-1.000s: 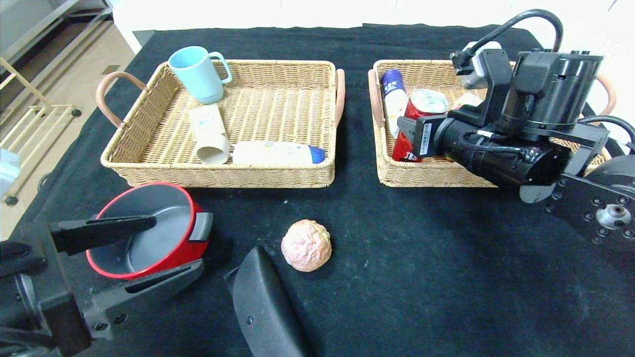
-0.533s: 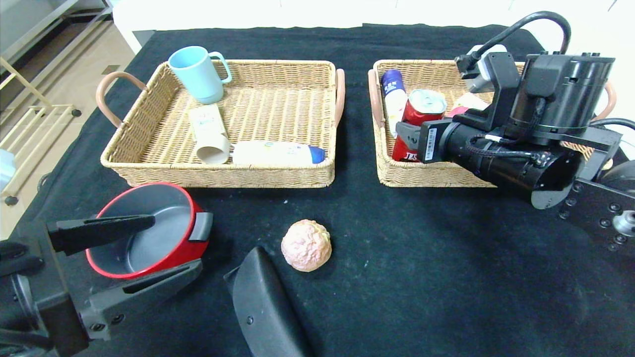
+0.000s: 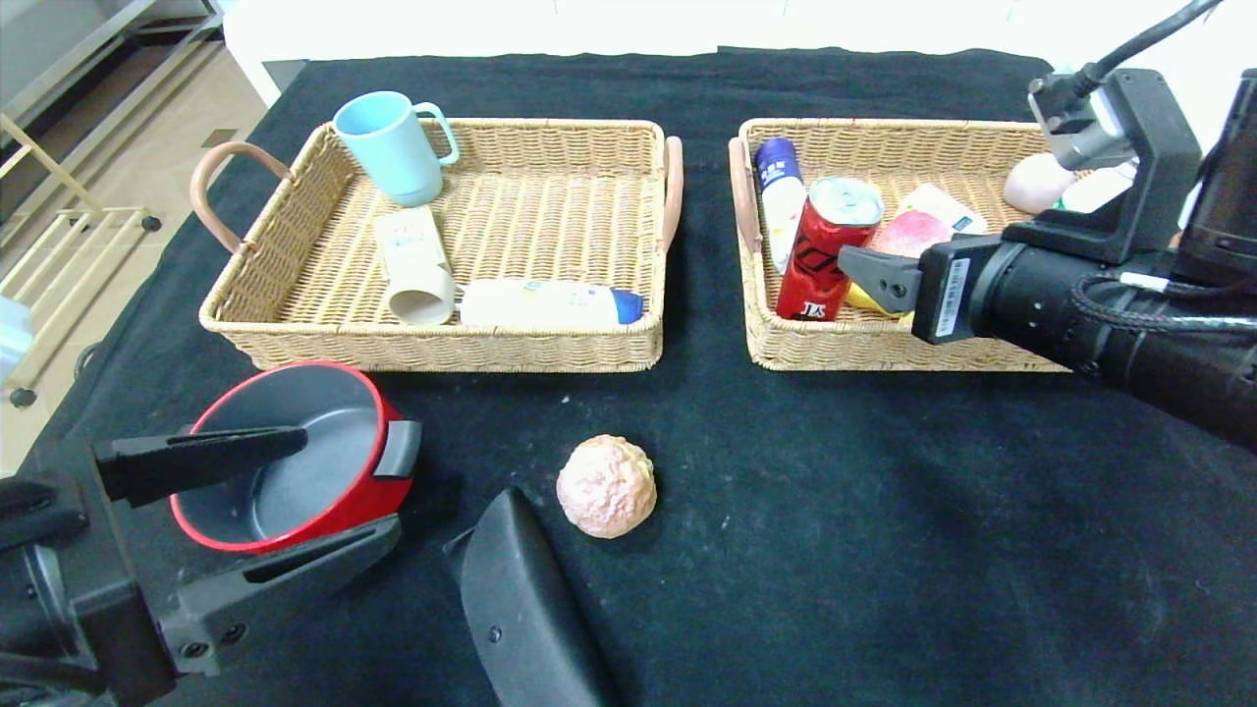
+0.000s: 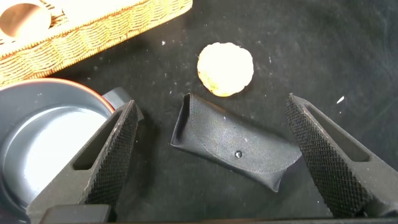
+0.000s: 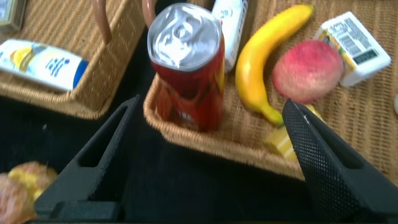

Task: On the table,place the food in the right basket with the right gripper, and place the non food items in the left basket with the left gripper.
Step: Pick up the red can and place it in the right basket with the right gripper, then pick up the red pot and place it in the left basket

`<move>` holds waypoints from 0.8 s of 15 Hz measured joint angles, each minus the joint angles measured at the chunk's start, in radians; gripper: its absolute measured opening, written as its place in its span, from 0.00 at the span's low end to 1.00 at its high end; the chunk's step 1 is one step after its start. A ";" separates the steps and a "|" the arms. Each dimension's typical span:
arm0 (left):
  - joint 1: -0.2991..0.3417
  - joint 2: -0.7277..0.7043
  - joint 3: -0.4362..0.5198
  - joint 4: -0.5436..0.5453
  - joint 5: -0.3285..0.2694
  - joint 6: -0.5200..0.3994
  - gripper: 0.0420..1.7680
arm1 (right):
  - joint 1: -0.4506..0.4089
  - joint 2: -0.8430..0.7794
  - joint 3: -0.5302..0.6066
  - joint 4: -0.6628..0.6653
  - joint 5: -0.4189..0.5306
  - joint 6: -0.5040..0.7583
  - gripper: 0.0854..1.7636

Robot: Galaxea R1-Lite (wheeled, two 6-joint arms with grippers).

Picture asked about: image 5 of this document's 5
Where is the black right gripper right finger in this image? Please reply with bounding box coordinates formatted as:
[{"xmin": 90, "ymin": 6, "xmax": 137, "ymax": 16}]
[{"xmin": 282, "ymin": 98, "xmax": 398, "ymax": 223}]

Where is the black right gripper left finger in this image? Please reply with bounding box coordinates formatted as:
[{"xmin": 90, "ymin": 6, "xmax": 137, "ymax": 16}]
[{"xmin": 34, "ymin": 95, "xmax": 141, "ymax": 218}]

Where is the small yellow box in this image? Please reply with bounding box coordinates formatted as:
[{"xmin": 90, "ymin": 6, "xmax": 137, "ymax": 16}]
[{"xmin": 263, "ymin": 104, "xmax": 324, "ymax": 162}]

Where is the red peach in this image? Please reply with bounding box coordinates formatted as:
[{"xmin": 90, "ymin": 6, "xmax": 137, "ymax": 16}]
[{"xmin": 272, "ymin": 39, "xmax": 345, "ymax": 105}]

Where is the red soda can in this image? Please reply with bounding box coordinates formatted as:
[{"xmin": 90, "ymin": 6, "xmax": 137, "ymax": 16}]
[{"xmin": 147, "ymin": 2, "xmax": 226, "ymax": 133}]

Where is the wicker basket with banana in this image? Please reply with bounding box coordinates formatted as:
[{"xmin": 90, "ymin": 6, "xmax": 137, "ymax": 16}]
[{"xmin": 141, "ymin": 0, "xmax": 398, "ymax": 184}]

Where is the wicker basket with mug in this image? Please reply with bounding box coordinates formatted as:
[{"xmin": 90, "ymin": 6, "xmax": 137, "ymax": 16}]
[{"xmin": 0, "ymin": 0, "xmax": 147, "ymax": 121}]

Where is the black table cloth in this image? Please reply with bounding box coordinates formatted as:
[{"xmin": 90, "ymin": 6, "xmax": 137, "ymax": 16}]
[{"xmin": 0, "ymin": 27, "xmax": 315, "ymax": 224}]

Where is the pink crumbly bun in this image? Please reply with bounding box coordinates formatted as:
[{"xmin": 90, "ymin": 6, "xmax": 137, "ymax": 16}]
[{"xmin": 0, "ymin": 161, "xmax": 58, "ymax": 224}]

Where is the white bottle with yellow print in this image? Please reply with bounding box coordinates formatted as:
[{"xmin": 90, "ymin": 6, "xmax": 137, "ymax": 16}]
[{"xmin": 0, "ymin": 39, "xmax": 90, "ymax": 93}]

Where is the white juice carton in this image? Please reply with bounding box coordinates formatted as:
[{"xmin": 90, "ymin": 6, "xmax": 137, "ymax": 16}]
[{"xmin": 313, "ymin": 11, "xmax": 392, "ymax": 88}]

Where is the yellow banana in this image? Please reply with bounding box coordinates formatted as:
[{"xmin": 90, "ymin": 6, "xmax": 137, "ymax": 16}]
[{"xmin": 234, "ymin": 4, "xmax": 315, "ymax": 128}]

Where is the white bottle dark blue cap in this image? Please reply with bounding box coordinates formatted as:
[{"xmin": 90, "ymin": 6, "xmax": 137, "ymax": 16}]
[{"xmin": 211, "ymin": 0, "xmax": 249, "ymax": 73}]

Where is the small green white box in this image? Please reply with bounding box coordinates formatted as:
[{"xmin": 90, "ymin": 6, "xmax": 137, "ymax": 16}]
[{"xmin": 0, "ymin": 0, "xmax": 28, "ymax": 34}]

